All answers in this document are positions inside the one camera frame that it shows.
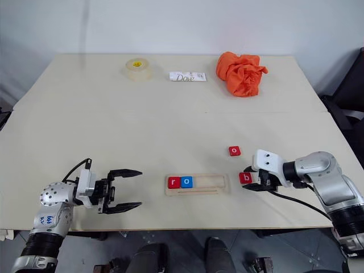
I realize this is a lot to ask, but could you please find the wooden letter tray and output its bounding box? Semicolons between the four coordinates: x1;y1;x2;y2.
164;173;231;197

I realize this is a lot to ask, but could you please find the crumpled orange cloth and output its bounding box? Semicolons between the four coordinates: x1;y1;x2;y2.
216;51;269;98

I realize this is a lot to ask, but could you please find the red letter b block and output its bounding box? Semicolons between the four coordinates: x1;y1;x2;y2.
238;172;254;185

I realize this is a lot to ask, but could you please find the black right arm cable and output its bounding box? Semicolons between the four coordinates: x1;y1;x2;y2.
267;183;335;221

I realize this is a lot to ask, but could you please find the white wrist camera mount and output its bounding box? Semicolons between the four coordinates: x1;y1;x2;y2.
75;168;97;208
251;148;294;189

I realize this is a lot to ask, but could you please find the white Dove wrapper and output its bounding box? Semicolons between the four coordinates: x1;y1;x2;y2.
168;71;208;84

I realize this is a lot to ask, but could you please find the clear tape roll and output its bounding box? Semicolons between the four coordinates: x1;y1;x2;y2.
122;57;153;83

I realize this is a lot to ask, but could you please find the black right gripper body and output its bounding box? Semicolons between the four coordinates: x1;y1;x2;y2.
257;169;279;192

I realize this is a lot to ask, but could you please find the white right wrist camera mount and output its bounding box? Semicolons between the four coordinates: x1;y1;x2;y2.
251;148;294;189

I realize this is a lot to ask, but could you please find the dark rounded shape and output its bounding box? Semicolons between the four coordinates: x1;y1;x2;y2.
129;242;169;273
205;236;231;273

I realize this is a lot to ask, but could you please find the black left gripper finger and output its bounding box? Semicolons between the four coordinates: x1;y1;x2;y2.
102;202;143;215
107;168;143;183

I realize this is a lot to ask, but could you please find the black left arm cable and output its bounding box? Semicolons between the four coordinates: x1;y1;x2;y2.
62;158;93;183

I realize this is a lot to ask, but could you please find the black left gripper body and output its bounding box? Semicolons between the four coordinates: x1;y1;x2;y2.
92;177;117;214

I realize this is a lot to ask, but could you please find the dark object beside table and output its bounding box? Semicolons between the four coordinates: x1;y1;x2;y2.
0;96;14;132

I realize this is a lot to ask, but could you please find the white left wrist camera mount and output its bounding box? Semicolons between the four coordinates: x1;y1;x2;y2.
75;168;97;208

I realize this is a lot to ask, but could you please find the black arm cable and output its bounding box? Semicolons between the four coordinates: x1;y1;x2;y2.
62;158;93;183
267;183;335;221

